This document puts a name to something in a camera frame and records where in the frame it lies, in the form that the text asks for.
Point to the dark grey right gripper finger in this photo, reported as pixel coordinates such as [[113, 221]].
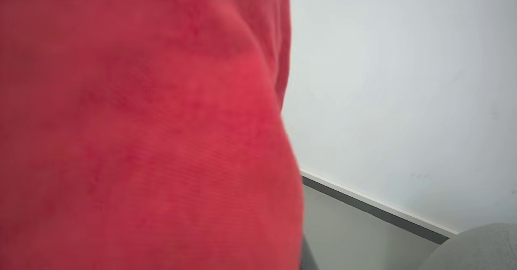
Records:
[[308, 260]]

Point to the white and black baseboard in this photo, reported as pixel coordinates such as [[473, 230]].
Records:
[[375, 207]]

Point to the grey fabric sofa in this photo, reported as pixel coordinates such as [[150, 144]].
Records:
[[480, 250]]

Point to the red and white jacket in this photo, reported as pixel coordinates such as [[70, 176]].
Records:
[[141, 132]]

